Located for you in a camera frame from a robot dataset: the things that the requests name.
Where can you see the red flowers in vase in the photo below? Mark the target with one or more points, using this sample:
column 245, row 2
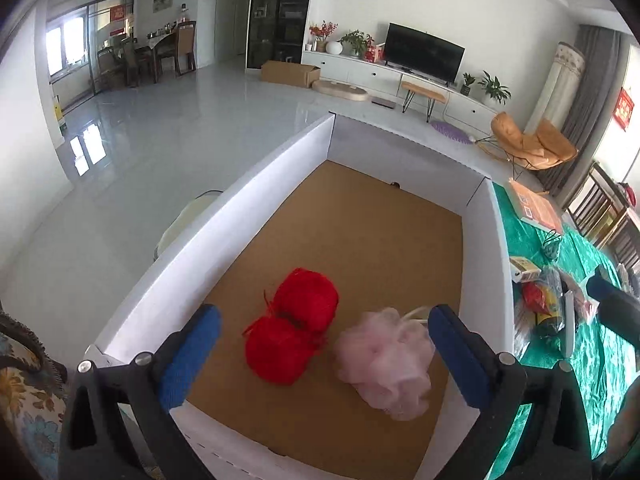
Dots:
column 322, row 30

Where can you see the pink bath pouf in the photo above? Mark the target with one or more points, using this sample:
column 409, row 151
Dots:
column 385, row 365

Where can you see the brown cardboard box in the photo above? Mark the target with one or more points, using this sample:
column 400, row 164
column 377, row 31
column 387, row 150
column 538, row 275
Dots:
column 287, row 72

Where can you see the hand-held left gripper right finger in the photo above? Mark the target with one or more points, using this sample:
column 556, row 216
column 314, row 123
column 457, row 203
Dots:
column 460, row 360

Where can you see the white flat object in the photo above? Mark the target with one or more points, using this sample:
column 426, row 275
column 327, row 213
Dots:
column 570, row 325

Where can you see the white cardboard box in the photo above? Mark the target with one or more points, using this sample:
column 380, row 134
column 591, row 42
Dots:
column 375, row 240

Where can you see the red cloth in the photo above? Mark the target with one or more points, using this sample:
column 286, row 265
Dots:
column 626, row 190

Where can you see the clear jar with black lid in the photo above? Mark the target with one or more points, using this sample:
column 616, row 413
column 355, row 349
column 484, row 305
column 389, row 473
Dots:
column 550, row 325

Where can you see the dark dining table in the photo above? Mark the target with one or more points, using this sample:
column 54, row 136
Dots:
column 157, row 45

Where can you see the orange book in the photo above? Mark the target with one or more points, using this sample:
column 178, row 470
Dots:
column 537, row 210

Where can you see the black glass display cabinet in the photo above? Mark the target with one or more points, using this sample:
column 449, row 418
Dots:
column 280, row 10

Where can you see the clear plastic bag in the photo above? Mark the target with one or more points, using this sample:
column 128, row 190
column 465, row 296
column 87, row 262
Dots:
column 587, row 305

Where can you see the wooden dining chair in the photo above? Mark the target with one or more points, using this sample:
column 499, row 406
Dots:
column 186, row 42
column 107, row 65
column 131, row 57

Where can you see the glass balcony door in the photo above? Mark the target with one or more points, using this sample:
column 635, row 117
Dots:
column 75, row 45

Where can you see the wooden stool with metal legs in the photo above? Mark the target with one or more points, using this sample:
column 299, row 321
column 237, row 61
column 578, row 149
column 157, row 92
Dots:
column 422, row 88

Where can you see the purple round floor mat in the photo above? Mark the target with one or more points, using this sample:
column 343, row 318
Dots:
column 450, row 131

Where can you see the white television cabinet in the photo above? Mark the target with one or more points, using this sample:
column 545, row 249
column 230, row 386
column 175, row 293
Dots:
column 360, row 74

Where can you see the floral patterned cushion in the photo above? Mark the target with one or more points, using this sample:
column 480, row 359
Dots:
column 25, row 400

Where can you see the grey curtain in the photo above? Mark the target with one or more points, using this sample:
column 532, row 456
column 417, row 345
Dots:
column 590, row 85

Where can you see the large leafy potted plant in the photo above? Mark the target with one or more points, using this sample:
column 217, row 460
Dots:
column 494, row 87

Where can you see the red gift box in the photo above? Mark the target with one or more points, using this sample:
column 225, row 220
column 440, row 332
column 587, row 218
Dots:
column 375, row 53

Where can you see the green tablecloth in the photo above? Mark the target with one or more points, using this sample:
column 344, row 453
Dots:
column 602, row 365

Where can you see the white round vase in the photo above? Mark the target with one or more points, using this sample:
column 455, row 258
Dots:
column 334, row 47

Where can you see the small potted plant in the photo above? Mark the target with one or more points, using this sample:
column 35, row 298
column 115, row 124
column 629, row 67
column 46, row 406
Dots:
column 467, row 84

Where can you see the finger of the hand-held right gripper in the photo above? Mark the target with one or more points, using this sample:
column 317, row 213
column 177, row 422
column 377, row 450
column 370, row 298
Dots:
column 617, row 302

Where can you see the red yarn ball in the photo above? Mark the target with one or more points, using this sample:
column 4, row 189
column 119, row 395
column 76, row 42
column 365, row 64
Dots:
column 275, row 355
column 305, row 297

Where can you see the dark flat floor scale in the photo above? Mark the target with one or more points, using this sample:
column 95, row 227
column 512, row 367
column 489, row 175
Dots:
column 383, row 103

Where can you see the beige oval pet bed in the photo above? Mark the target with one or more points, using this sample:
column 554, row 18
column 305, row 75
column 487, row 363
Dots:
column 342, row 91

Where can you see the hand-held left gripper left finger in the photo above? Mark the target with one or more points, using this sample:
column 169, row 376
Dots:
column 192, row 355

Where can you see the red wall decoration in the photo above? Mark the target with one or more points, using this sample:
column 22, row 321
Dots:
column 625, row 110

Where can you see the orange lounge chair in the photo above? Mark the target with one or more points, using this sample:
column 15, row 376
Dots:
column 545, row 146

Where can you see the red and yellow packet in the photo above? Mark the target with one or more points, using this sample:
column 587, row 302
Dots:
column 535, row 299

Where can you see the black television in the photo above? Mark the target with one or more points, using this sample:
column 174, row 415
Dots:
column 425, row 52

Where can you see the tan tissue pack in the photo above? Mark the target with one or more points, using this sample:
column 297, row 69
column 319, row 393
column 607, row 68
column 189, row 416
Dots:
column 522, row 267

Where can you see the green potted plant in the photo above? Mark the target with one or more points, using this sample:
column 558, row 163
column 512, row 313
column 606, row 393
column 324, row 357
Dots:
column 356, row 42

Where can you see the teal patterned pouch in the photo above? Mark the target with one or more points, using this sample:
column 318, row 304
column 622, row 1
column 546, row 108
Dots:
column 551, row 249

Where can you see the covered standing air conditioner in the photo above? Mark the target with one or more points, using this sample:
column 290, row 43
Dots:
column 560, row 85

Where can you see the dark wooden chair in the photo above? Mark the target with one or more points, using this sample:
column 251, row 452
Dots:
column 595, row 202

